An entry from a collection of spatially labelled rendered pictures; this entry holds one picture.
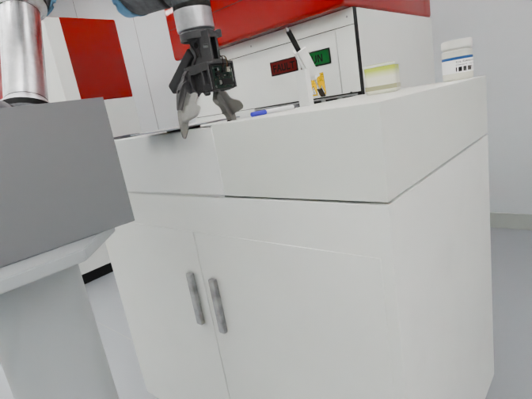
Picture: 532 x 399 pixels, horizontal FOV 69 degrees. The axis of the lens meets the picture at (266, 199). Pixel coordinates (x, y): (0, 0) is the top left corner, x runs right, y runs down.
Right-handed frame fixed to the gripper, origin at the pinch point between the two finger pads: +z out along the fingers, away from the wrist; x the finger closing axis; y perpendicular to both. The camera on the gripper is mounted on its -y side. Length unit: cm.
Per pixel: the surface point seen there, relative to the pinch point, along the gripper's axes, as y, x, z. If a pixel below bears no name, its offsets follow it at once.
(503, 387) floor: 43, 63, 94
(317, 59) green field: -7, 57, -15
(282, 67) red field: -22, 57, -15
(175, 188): -10.2, -4.8, 11.1
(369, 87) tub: 21.8, 32.8, -3.9
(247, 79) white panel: -39, 58, -14
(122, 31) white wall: -352, 206, -107
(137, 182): -26.2, -4.8, 9.9
